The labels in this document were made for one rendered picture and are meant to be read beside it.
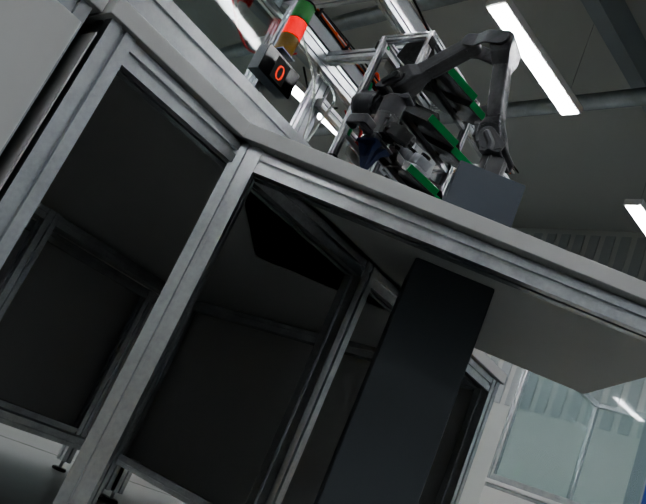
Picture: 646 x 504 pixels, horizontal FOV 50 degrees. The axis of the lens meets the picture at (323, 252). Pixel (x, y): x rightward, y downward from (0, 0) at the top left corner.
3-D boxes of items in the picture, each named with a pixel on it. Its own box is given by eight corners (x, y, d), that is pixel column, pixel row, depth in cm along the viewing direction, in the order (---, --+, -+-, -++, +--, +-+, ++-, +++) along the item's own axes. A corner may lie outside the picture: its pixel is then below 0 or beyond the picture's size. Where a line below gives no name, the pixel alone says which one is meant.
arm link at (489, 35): (519, 61, 163) (502, 34, 169) (511, 37, 157) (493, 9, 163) (407, 121, 170) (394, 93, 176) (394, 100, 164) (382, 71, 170)
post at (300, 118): (224, 308, 294) (350, 46, 334) (211, 299, 288) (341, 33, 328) (217, 307, 297) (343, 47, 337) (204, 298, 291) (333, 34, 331)
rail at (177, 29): (390, 282, 165) (406, 241, 169) (106, 16, 103) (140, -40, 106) (371, 278, 169) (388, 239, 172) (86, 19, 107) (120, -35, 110)
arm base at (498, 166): (503, 185, 143) (512, 160, 145) (473, 173, 144) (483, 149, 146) (494, 198, 150) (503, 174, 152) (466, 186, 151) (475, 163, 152)
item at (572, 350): (761, 346, 107) (765, 329, 108) (228, 131, 115) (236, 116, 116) (584, 394, 174) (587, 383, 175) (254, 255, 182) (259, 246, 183)
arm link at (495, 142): (511, 175, 150) (520, 150, 152) (501, 151, 143) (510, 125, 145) (482, 171, 154) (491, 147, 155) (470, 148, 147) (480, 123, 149)
